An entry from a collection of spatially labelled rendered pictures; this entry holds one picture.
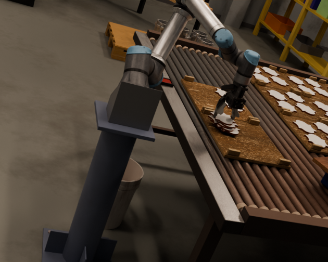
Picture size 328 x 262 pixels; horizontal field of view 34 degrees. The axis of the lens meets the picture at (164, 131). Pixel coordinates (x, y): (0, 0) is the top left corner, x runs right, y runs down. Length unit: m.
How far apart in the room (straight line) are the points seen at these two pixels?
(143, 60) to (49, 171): 1.37
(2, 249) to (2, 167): 0.75
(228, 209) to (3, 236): 1.39
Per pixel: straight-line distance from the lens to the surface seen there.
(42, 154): 3.72
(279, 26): 8.92
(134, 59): 2.44
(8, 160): 3.57
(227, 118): 2.59
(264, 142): 2.67
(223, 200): 2.06
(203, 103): 2.83
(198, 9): 2.49
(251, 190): 2.23
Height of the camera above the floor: 1.91
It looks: 25 degrees down
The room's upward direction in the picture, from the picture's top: 21 degrees clockwise
